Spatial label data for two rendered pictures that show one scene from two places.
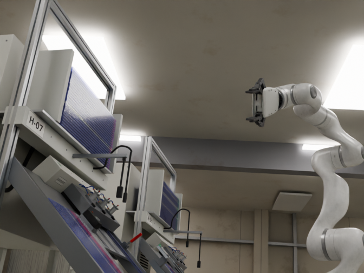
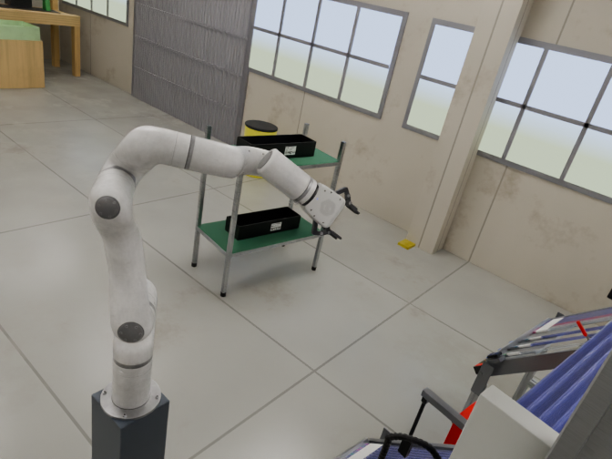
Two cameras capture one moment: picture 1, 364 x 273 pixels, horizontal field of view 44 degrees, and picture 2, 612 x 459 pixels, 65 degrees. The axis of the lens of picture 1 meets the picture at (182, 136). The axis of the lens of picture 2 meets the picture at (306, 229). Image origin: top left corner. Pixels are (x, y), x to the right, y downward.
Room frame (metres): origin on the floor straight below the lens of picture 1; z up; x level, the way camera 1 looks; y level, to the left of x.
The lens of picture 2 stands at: (2.50, 0.32, 2.00)
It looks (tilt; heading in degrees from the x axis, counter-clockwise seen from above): 26 degrees down; 210
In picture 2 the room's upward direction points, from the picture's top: 12 degrees clockwise
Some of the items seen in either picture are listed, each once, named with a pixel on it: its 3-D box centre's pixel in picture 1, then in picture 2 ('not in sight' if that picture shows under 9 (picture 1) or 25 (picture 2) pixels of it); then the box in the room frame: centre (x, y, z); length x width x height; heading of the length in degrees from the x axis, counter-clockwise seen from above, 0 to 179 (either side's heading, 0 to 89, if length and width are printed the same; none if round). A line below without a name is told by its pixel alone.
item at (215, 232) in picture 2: not in sight; (267, 205); (-0.16, -1.56, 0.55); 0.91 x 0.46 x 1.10; 166
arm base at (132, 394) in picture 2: not in sight; (131, 376); (1.73, -0.63, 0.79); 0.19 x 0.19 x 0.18
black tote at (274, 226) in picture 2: not in sight; (263, 222); (-0.16, -1.56, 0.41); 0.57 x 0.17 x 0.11; 166
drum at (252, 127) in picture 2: not in sight; (258, 149); (-1.74, -2.94, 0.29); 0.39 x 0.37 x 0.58; 85
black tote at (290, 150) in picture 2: not in sight; (277, 147); (-0.16, -1.56, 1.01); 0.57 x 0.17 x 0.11; 166
